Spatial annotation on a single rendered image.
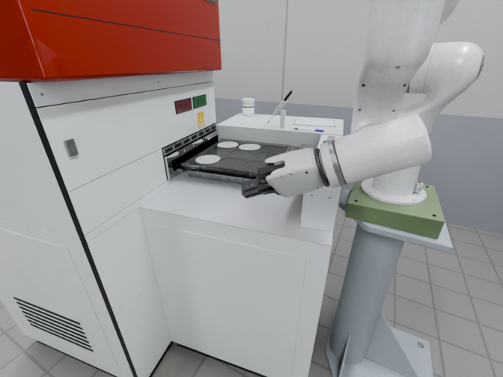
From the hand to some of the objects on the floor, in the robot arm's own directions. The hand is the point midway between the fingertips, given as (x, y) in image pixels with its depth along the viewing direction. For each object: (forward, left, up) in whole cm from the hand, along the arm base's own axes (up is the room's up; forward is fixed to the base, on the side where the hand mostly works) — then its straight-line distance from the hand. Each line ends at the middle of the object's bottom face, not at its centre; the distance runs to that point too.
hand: (251, 188), depth 53 cm
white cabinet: (+26, -56, -101) cm, 119 cm away
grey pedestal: (-34, -46, -103) cm, 118 cm away
